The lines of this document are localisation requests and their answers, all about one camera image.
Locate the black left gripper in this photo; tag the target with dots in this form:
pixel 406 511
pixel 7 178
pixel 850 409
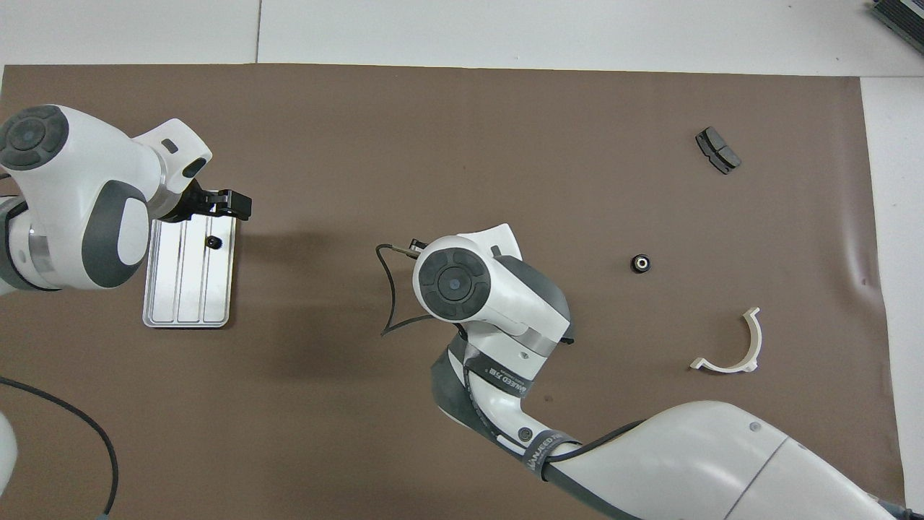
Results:
pixel 186 206

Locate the black bearing gear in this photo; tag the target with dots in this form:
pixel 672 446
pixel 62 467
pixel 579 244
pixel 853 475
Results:
pixel 213 242
pixel 641 263

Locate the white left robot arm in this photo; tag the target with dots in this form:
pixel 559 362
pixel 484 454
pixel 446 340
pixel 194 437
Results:
pixel 72 180

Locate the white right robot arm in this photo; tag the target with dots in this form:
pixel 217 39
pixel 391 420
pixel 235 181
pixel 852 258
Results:
pixel 686 462

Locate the silver metal tray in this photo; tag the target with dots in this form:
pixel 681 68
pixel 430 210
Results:
pixel 188 289

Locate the brown table mat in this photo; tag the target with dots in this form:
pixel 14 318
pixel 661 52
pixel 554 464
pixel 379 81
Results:
pixel 433 108

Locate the wide dark brake pad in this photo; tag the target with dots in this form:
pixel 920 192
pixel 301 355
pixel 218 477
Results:
pixel 718 150

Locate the black ribbed equipment box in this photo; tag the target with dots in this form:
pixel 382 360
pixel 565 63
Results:
pixel 902 18

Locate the white curved plastic bracket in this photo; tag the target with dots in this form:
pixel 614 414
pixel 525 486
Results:
pixel 729 369

